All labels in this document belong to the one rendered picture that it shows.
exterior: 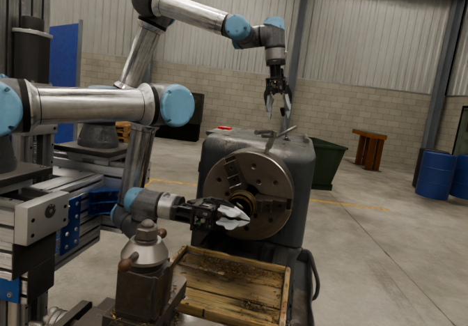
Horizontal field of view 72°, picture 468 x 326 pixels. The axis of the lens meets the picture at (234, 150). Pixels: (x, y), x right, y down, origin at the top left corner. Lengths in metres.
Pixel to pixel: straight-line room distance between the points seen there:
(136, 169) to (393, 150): 11.54
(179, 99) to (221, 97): 10.18
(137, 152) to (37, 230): 0.35
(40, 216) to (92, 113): 0.27
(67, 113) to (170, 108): 0.24
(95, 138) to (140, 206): 0.43
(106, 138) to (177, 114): 0.48
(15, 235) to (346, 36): 11.40
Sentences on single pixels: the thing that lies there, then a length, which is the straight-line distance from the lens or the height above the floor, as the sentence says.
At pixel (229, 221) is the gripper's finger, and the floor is 1.06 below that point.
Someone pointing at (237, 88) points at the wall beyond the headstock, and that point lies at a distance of 11.05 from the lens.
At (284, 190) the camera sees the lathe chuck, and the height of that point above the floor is 1.13.
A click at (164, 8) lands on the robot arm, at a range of 1.23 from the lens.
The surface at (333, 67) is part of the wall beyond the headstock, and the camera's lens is 11.56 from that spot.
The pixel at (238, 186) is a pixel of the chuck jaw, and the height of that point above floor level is 1.13.
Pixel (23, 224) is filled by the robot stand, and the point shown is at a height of 1.08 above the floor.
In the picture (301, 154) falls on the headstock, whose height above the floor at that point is 1.23.
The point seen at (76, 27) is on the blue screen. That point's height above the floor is 2.24.
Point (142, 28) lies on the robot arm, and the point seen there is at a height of 1.63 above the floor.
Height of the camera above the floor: 1.40
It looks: 9 degrees down
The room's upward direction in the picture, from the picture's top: 7 degrees clockwise
